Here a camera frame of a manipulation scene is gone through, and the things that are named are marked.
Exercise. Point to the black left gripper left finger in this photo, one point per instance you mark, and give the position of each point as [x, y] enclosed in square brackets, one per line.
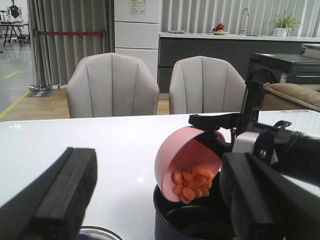
[53, 206]

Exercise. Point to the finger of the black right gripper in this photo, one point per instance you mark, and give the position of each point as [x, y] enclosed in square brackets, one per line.
[212, 146]
[214, 122]

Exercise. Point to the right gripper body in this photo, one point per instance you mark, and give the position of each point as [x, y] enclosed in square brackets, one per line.
[251, 137]

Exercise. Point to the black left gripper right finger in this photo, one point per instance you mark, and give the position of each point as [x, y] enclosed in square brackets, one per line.
[263, 204]

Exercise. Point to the pink bowl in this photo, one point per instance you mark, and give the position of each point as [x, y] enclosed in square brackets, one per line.
[178, 153]

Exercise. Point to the glass lid with blue knob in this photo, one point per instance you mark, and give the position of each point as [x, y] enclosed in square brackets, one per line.
[91, 232]

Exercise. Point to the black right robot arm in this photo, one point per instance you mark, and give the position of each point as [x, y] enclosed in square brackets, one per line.
[291, 152]

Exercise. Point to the right beige chair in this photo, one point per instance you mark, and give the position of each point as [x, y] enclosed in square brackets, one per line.
[202, 84]

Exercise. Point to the beige chair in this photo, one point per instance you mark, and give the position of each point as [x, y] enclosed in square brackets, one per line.
[202, 84]
[112, 85]

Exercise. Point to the dark blue saucepan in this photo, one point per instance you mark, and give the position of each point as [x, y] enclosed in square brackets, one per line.
[206, 218]

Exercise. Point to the tan cushion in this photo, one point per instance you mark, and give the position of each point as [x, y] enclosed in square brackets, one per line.
[289, 96]

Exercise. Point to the black appliance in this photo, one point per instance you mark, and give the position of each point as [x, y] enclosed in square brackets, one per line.
[283, 68]

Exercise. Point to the fruit plate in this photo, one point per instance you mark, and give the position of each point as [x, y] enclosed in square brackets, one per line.
[219, 30]

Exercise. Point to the grey kitchen counter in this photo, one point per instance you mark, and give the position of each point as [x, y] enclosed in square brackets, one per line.
[235, 49]

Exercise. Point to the chrome faucet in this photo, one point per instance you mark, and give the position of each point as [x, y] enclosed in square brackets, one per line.
[244, 21]

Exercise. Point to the potted green plant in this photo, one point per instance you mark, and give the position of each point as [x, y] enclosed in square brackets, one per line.
[283, 23]

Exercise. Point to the left beige chair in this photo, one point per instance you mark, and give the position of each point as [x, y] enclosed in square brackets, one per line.
[112, 85]

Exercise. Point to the white cabinet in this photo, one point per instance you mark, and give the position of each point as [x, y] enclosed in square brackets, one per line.
[137, 26]

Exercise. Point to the red barrier belt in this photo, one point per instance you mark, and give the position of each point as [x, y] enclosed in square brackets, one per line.
[70, 33]

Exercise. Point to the barrier stanchion post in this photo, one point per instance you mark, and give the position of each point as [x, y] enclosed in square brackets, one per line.
[41, 83]

